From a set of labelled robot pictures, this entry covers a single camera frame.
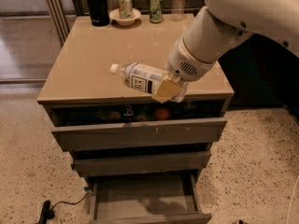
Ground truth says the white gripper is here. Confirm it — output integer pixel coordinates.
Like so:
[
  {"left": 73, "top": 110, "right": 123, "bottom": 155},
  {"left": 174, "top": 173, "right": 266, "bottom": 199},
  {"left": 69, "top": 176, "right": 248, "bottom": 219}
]
[{"left": 152, "top": 37, "right": 214, "bottom": 104}]

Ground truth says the blue label plastic bottle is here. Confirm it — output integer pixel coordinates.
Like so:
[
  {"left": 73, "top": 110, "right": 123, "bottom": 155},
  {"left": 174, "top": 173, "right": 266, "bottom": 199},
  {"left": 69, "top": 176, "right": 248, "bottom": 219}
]
[{"left": 109, "top": 62, "right": 189, "bottom": 104}]

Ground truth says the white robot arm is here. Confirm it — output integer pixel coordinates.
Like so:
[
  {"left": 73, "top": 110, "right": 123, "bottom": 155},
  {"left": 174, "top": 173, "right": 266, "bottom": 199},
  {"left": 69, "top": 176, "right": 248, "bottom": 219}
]
[{"left": 152, "top": 0, "right": 299, "bottom": 103}]

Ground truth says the orange fruit in drawer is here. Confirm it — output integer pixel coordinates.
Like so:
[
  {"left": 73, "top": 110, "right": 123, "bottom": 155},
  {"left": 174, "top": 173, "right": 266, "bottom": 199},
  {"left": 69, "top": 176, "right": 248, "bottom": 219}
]
[{"left": 154, "top": 107, "right": 171, "bottom": 120}]

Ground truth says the tan top drawer cabinet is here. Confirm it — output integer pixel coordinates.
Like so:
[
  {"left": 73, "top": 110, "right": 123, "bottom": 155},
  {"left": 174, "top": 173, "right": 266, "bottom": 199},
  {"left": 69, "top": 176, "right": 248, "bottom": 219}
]
[{"left": 37, "top": 16, "right": 234, "bottom": 161}]

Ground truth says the grey middle drawer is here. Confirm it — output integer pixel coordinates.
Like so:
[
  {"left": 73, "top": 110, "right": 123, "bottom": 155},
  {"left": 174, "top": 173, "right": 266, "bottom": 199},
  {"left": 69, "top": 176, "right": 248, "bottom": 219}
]
[{"left": 73, "top": 146, "right": 211, "bottom": 177}]

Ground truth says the grey drawer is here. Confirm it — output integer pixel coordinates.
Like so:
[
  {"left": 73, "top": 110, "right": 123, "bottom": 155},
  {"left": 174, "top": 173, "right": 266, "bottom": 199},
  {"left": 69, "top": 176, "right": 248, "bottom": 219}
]
[
  {"left": 73, "top": 146, "right": 211, "bottom": 177},
  {"left": 50, "top": 100, "right": 228, "bottom": 152},
  {"left": 89, "top": 172, "right": 211, "bottom": 224}
]

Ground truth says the grey top drawer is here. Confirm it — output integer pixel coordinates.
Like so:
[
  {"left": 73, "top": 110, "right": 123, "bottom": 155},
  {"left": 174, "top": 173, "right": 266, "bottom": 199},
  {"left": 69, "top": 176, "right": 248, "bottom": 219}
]
[{"left": 50, "top": 100, "right": 228, "bottom": 152}]

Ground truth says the clear water bottle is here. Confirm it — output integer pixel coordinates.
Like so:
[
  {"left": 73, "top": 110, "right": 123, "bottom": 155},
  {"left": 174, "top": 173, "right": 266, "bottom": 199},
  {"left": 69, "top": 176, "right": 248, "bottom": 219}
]
[{"left": 171, "top": 0, "right": 186, "bottom": 21}]

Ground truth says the grey bottom drawer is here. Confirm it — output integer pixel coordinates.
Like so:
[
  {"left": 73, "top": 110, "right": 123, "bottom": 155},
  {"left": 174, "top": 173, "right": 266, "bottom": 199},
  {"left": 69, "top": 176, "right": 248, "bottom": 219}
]
[{"left": 89, "top": 172, "right": 211, "bottom": 224}]

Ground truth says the green drink can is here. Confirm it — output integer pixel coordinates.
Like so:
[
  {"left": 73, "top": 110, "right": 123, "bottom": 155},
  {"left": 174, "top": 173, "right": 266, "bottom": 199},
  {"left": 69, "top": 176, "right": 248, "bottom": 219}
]
[{"left": 149, "top": 0, "right": 163, "bottom": 23}]

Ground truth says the white ceramic bowl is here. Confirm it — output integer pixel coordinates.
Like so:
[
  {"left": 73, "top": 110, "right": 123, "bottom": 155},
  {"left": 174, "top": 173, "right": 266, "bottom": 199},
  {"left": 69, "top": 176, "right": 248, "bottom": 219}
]
[{"left": 109, "top": 8, "right": 141, "bottom": 26}]

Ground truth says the green can in bowl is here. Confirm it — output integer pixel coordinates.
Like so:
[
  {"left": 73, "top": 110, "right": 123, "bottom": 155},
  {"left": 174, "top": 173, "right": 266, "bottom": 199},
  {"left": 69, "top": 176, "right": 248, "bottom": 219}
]
[{"left": 118, "top": 0, "right": 133, "bottom": 19}]

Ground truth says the black insulated flask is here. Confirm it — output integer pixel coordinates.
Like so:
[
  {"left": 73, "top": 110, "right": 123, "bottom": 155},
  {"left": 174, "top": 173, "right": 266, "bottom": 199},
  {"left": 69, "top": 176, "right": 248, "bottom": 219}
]
[{"left": 87, "top": 0, "right": 110, "bottom": 26}]

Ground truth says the white cable on floor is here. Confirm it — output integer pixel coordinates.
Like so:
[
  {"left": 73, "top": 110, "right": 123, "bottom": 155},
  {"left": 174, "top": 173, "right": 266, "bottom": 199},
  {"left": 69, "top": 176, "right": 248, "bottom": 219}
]
[{"left": 285, "top": 173, "right": 299, "bottom": 224}]

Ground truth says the black power plug cable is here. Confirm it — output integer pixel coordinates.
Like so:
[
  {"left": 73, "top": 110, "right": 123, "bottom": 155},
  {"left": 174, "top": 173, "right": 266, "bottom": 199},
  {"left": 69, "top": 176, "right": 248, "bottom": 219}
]
[{"left": 36, "top": 191, "right": 93, "bottom": 224}]

